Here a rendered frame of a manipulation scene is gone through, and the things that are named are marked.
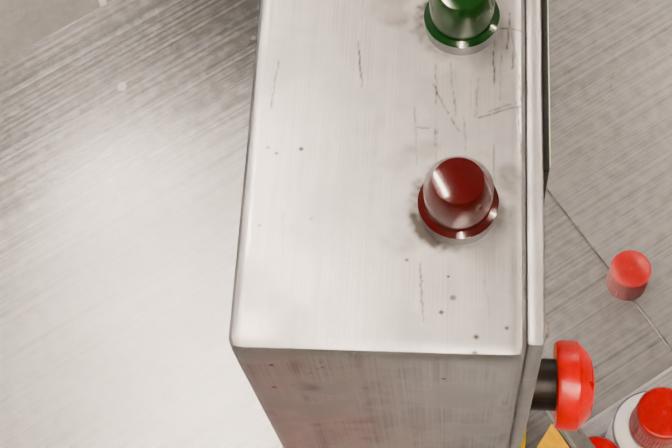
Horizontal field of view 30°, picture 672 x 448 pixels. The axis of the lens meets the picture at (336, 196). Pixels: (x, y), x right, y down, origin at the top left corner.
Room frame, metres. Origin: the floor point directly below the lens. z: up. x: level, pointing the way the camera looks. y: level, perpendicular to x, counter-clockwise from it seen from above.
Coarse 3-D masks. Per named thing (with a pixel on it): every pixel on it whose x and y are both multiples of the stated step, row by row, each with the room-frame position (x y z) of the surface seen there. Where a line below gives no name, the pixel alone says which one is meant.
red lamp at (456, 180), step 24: (432, 168) 0.17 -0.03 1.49; (456, 168) 0.16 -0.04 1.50; (480, 168) 0.16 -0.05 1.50; (432, 192) 0.16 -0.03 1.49; (456, 192) 0.16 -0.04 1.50; (480, 192) 0.15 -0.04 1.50; (432, 216) 0.15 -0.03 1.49; (456, 216) 0.15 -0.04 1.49; (480, 216) 0.15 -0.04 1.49; (456, 240) 0.15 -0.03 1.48
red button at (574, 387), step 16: (560, 352) 0.14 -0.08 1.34; (576, 352) 0.14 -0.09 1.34; (544, 368) 0.14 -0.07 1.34; (560, 368) 0.14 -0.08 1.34; (576, 368) 0.14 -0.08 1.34; (592, 368) 0.14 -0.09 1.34; (544, 384) 0.13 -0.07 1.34; (560, 384) 0.13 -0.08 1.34; (576, 384) 0.13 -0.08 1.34; (592, 384) 0.13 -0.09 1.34; (544, 400) 0.13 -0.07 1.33; (560, 400) 0.13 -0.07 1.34; (576, 400) 0.12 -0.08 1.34; (592, 400) 0.12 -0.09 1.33; (560, 416) 0.12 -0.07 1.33; (576, 416) 0.12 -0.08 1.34
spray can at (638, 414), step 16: (624, 400) 0.19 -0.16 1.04; (640, 400) 0.18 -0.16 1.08; (656, 400) 0.18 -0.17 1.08; (624, 416) 0.18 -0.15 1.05; (640, 416) 0.17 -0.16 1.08; (656, 416) 0.17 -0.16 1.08; (608, 432) 0.18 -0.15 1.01; (624, 432) 0.17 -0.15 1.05; (640, 432) 0.16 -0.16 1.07; (656, 432) 0.16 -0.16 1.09
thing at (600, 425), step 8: (664, 376) 0.22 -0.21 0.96; (648, 384) 0.22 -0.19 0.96; (656, 384) 0.22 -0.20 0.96; (664, 384) 0.21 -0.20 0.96; (616, 408) 0.20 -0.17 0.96; (600, 416) 0.20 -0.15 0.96; (608, 416) 0.20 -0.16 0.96; (592, 424) 0.20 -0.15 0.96; (600, 424) 0.20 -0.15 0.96; (608, 424) 0.19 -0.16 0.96; (584, 432) 0.19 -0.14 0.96; (592, 432) 0.19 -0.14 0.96; (600, 432) 0.19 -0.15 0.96
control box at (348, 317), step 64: (320, 0) 0.25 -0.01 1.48; (384, 0) 0.24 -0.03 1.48; (512, 0) 0.23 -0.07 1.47; (256, 64) 0.23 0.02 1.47; (320, 64) 0.22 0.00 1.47; (384, 64) 0.22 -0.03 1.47; (448, 64) 0.21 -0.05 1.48; (512, 64) 0.21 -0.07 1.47; (256, 128) 0.20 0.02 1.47; (320, 128) 0.20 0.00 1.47; (384, 128) 0.19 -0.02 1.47; (448, 128) 0.19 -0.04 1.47; (512, 128) 0.18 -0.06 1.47; (256, 192) 0.18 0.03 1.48; (320, 192) 0.18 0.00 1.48; (384, 192) 0.17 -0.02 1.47; (512, 192) 0.16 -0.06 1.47; (256, 256) 0.16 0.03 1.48; (320, 256) 0.15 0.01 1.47; (384, 256) 0.15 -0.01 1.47; (448, 256) 0.14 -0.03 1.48; (512, 256) 0.14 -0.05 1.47; (256, 320) 0.14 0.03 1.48; (320, 320) 0.13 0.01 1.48; (384, 320) 0.13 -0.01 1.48; (448, 320) 0.12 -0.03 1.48; (512, 320) 0.12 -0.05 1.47; (256, 384) 0.13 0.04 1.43; (320, 384) 0.12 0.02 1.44; (384, 384) 0.12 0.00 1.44; (448, 384) 0.11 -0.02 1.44; (512, 384) 0.11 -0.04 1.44
